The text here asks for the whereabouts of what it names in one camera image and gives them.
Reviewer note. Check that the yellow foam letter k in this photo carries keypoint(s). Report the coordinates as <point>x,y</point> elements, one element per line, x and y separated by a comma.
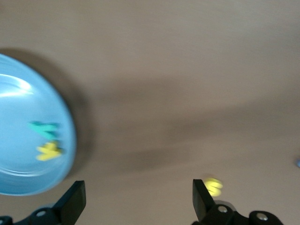
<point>48,152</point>

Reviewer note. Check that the yellow foam letter s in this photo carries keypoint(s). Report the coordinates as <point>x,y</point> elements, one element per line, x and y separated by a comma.
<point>214,186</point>

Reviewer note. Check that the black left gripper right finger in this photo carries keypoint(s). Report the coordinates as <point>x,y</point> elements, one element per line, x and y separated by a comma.
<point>204,206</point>

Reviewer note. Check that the teal foam letter y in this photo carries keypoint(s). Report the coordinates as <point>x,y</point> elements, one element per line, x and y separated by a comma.
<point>44,129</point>

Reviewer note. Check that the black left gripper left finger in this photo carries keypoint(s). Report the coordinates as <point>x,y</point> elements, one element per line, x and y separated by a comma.
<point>70,204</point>

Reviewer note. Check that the blue foam letter E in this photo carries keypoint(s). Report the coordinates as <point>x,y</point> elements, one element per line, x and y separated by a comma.
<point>298,162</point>

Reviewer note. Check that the blue plate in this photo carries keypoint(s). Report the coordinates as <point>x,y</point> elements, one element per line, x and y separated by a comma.
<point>18,105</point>

